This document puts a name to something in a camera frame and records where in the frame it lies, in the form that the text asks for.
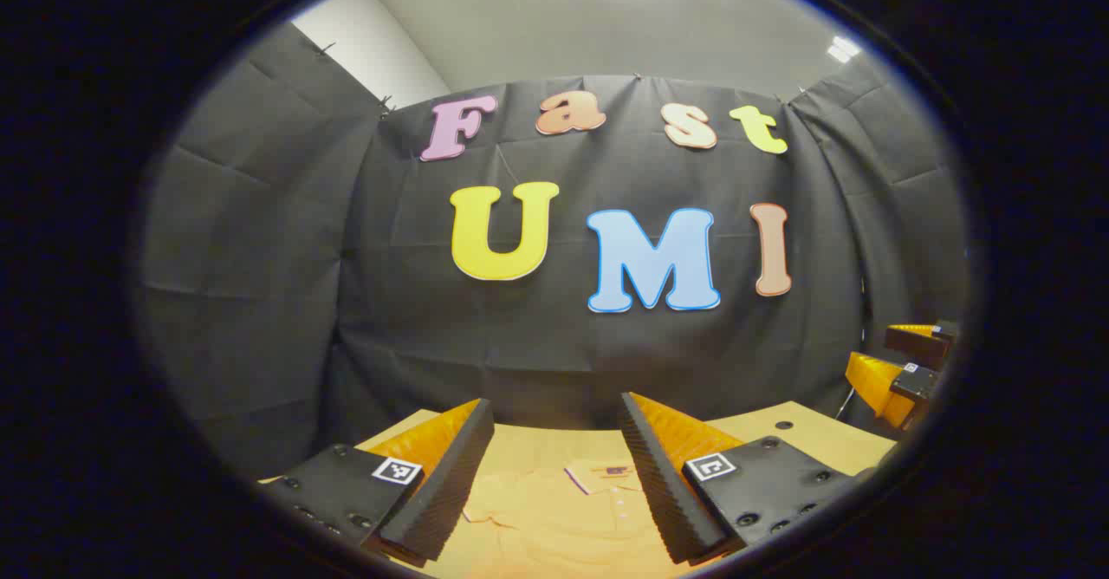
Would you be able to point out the black backdrop cloth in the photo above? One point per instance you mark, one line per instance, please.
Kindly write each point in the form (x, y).
(520, 345)

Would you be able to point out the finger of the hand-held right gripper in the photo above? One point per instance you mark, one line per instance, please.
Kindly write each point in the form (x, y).
(914, 381)
(918, 345)

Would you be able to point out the orange T-shirt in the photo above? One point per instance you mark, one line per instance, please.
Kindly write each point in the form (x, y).
(554, 527)

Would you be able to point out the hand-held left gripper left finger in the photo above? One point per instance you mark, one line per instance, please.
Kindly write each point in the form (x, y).
(442, 501)

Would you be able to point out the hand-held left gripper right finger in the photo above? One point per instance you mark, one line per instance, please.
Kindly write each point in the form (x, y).
(663, 492)

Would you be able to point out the small ceiling light panel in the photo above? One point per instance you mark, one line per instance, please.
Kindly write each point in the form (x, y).
(842, 48)

